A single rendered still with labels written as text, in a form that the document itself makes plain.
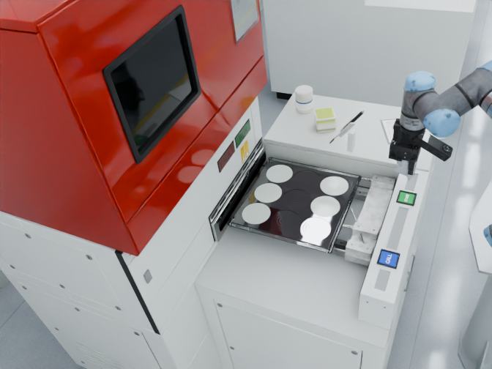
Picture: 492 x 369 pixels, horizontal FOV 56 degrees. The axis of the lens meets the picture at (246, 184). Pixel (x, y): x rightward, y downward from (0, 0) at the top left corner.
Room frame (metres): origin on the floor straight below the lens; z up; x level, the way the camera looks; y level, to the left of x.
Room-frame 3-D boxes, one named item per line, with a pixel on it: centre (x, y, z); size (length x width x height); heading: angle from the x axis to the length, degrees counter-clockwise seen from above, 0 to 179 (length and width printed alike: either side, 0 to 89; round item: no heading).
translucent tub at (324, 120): (1.45, -0.34, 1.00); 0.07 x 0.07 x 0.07; 86
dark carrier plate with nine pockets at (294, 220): (1.15, -0.17, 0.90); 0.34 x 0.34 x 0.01; 59
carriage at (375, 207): (1.03, -0.40, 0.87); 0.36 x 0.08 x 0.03; 149
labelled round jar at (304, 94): (1.59, -0.29, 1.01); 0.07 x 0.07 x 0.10
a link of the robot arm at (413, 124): (1.02, -0.49, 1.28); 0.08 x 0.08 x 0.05
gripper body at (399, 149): (1.03, -0.49, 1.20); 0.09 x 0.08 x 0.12; 58
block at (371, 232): (0.96, -0.36, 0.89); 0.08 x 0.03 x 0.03; 59
